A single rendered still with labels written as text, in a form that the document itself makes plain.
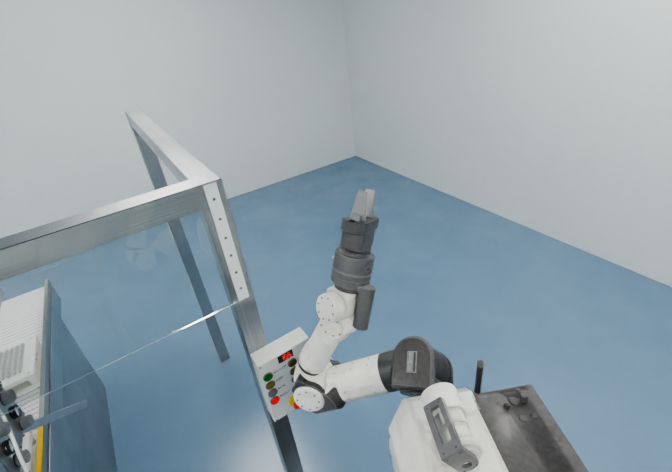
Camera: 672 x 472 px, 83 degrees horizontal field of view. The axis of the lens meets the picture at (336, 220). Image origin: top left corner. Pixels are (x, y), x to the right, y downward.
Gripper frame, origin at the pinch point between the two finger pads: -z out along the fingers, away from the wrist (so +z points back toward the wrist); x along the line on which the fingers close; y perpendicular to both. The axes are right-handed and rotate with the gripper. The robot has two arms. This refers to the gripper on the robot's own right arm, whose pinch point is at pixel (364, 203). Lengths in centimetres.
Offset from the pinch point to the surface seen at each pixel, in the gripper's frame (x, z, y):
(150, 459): -50, 164, 104
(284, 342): -16, 49, 21
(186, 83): -244, -42, 287
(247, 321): -7, 41, 29
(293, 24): -329, -129, 221
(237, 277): -1.4, 26.4, 30.4
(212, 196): 7.7, 4.9, 33.4
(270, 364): -10, 53, 22
